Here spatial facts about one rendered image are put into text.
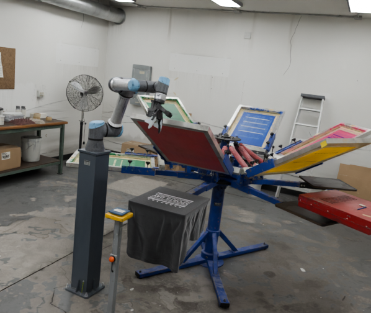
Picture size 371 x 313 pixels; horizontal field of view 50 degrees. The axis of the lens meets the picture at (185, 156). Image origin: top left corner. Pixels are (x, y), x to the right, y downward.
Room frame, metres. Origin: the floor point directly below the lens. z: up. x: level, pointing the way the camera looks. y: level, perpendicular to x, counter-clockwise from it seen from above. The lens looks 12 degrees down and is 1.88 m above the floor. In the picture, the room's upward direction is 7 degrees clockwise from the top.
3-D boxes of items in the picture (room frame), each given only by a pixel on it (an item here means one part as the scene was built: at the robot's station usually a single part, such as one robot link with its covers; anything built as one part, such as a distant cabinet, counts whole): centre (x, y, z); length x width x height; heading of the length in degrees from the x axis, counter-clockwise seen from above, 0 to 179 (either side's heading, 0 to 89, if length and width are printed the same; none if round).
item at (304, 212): (3.34, -0.77, 0.91); 1.34 x 0.40 x 0.08; 37
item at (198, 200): (2.85, 0.07, 0.95); 0.48 x 0.44 x 0.01; 157
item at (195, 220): (2.77, -0.12, 0.74); 0.46 x 0.04 x 0.42; 157
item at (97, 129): (3.10, 0.71, 1.37); 0.13 x 0.12 x 0.14; 126
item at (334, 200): (2.74, -1.22, 1.06); 0.61 x 0.46 x 0.12; 37
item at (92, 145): (3.09, 0.71, 1.25); 0.15 x 0.15 x 0.10
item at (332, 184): (3.96, -1.03, 0.91); 1.34 x 0.40 x 0.08; 97
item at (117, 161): (3.77, 0.53, 1.05); 1.08 x 0.61 x 0.23; 97
